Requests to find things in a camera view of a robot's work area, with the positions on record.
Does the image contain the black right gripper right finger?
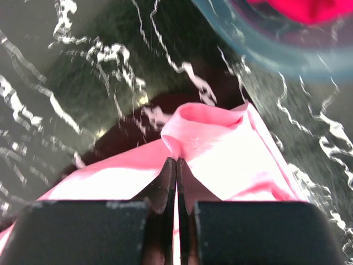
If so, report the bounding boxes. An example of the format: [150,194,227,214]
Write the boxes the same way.
[176,158,345,264]

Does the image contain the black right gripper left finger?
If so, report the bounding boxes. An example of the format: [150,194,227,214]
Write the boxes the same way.
[1,158,177,264]

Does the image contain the pink t shirt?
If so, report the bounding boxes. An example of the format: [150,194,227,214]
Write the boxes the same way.
[0,102,308,249]

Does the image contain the grey plastic laundry basket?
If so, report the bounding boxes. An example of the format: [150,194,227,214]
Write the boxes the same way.
[193,1,352,81]

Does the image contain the magenta t shirt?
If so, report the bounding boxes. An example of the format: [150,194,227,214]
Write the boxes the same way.
[248,0,352,25]

